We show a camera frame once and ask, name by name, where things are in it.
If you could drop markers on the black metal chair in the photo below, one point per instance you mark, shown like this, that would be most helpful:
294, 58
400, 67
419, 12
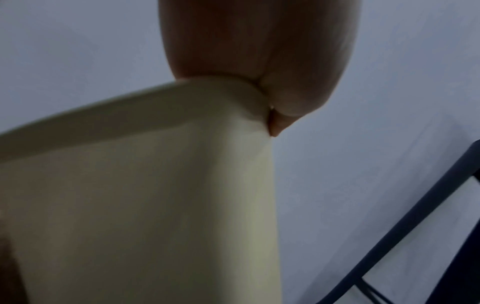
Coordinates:
423, 207

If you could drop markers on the pale yellow plastic bin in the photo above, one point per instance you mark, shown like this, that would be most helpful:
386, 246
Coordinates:
150, 193

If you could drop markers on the person's left hand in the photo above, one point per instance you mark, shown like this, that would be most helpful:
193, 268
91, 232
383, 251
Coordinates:
255, 38

